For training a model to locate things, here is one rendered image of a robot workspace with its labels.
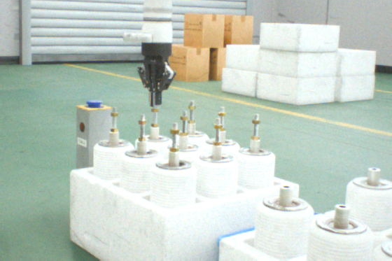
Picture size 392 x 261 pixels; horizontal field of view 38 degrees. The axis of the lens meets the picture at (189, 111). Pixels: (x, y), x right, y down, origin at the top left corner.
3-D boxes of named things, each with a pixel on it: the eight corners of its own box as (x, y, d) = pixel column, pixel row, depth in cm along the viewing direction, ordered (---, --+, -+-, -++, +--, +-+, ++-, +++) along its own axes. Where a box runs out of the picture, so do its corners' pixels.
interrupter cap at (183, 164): (180, 173, 114) (181, 170, 114) (148, 168, 118) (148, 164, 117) (198, 165, 121) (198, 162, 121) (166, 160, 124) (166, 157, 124)
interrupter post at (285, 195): (285, 208, 95) (286, 189, 94) (274, 205, 97) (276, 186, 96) (295, 206, 96) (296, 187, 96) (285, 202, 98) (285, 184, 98)
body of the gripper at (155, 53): (179, 40, 140) (178, 78, 141) (157, 38, 146) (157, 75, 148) (155, 40, 135) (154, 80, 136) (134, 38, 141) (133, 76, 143)
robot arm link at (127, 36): (120, 41, 139) (121, 15, 138) (157, 41, 146) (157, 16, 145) (143, 43, 132) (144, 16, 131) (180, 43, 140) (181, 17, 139)
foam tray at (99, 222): (162, 303, 112) (164, 215, 110) (69, 240, 142) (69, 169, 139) (295, 257, 137) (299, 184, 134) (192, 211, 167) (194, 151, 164)
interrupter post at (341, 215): (341, 231, 85) (343, 210, 85) (329, 226, 87) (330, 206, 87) (352, 228, 87) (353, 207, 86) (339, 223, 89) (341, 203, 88)
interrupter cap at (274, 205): (285, 216, 91) (285, 212, 91) (253, 203, 97) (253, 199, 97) (317, 208, 96) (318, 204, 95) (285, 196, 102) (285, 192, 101)
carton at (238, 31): (251, 47, 545) (253, 15, 541) (231, 47, 533) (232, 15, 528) (233, 45, 570) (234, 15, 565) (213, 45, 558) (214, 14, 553)
